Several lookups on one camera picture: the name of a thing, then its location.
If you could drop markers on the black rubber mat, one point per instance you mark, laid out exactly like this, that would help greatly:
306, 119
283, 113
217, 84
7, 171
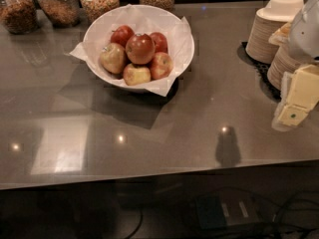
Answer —
266, 87

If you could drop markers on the right red-yellow apple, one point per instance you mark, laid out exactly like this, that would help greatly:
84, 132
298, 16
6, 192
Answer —
161, 65

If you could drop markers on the dark box under table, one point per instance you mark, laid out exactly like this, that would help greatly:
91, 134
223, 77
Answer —
225, 211

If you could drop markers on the white paper liner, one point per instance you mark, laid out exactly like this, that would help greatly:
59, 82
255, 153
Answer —
179, 37

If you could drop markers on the far left cereal jar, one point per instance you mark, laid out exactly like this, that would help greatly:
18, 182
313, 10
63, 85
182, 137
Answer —
18, 16

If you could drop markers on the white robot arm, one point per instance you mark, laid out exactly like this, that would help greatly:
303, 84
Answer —
303, 39

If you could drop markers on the back stack paper bowls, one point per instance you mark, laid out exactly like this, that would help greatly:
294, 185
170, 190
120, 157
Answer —
267, 20

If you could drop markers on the white bowl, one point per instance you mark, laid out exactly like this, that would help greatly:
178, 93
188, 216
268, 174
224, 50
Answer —
99, 29

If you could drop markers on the red apple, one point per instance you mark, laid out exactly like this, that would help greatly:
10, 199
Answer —
160, 41
122, 34
140, 49

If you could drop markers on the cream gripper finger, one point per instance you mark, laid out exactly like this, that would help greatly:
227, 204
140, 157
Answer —
286, 90
291, 115

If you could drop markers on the left yellow-red apple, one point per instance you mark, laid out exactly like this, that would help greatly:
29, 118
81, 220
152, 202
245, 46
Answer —
113, 58

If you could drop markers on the front yellow apple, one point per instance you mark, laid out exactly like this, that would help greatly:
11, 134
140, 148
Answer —
135, 75

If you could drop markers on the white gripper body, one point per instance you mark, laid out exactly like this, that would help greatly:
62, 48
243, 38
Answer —
305, 35

